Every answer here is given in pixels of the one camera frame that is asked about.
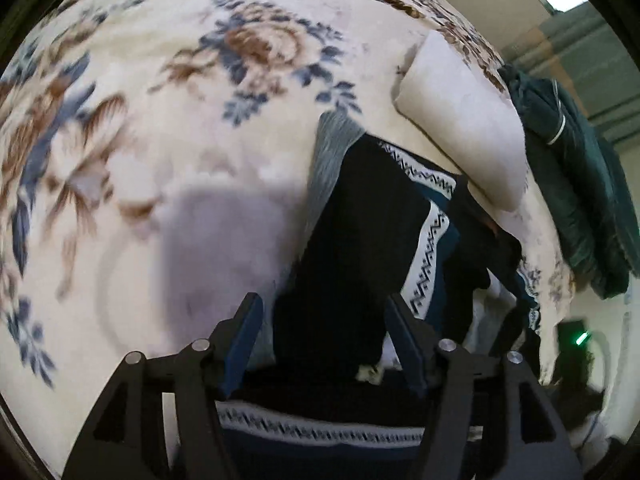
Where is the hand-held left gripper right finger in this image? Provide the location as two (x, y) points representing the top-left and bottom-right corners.
(385, 293), (584, 480)

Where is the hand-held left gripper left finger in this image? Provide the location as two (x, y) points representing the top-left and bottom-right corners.
(62, 292), (264, 480)

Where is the black sweater with zigzag band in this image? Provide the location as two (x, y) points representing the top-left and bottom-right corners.
(215, 134), (545, 480)

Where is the black device with green light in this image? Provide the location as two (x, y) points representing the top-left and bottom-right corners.
(556, 317), (595, 361)

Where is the grey cloth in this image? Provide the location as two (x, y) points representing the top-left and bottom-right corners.
(299, 109), (367, 246)

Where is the floral cream blanket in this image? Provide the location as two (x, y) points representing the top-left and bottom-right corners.
(0, 0), (576, 466)

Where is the dark green jacket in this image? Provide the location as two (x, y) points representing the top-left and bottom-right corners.
(499, 62), (632, 301)

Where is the white folded cloth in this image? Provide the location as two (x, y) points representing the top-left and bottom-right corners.
(392, 29), (527, 212)

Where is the green curtain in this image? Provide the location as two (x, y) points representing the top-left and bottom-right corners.
(500, 4), (640, 128)

